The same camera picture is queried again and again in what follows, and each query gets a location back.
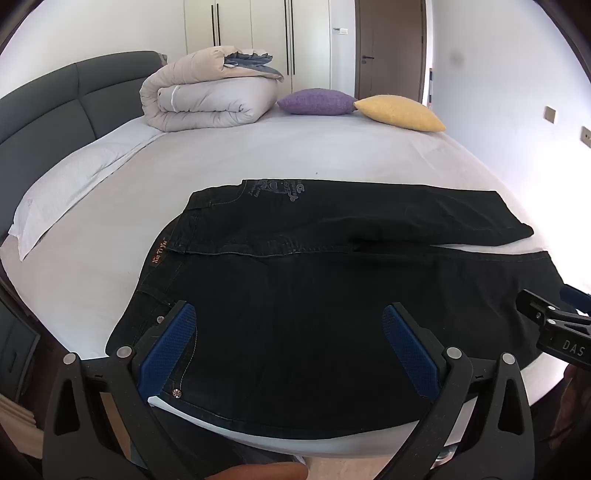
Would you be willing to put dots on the black denim pants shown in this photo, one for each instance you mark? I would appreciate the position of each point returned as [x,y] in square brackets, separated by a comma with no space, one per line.
[300,323]

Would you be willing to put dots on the yellow cushion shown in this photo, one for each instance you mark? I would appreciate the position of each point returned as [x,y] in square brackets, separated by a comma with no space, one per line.
[397,113]

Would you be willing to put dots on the dark nightstand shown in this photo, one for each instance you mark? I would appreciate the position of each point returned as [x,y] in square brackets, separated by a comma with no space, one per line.
[16,350]

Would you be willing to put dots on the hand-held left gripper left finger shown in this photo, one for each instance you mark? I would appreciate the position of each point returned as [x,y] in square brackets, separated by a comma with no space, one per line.
[173,341]

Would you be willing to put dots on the folded beige duvet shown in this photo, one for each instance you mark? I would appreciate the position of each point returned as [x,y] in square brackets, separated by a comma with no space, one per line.
[207,97]

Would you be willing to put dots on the person's left hand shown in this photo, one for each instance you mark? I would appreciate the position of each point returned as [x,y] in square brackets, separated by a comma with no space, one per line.
[263,471]

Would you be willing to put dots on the brown wooden door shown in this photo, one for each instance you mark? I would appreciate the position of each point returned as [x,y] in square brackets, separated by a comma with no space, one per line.
[392,46]

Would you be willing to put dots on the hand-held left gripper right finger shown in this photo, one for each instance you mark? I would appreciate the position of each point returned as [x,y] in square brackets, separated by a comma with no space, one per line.
[406,350]

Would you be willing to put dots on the white wardrobe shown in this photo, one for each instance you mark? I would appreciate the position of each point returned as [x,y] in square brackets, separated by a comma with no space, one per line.
[258,27]

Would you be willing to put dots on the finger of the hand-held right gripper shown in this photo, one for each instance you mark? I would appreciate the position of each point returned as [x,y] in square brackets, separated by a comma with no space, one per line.
[576,295]
[535,304]

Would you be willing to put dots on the purple cushion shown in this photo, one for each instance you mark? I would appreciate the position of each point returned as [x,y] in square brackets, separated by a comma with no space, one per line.
[318,101]

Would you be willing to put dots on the beige wall socket plate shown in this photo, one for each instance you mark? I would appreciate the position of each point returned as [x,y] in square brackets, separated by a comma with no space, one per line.
[549,114]
[585,137]

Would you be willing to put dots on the white pillow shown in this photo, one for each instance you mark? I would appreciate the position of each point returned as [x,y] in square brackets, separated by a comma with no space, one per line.
[78,175]

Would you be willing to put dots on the grey upholstered headboard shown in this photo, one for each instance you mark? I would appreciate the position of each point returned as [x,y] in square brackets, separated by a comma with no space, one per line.
[51,101]

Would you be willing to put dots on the folded blue-grey blanket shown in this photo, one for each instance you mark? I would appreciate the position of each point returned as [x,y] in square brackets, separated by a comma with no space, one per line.
[254,64]

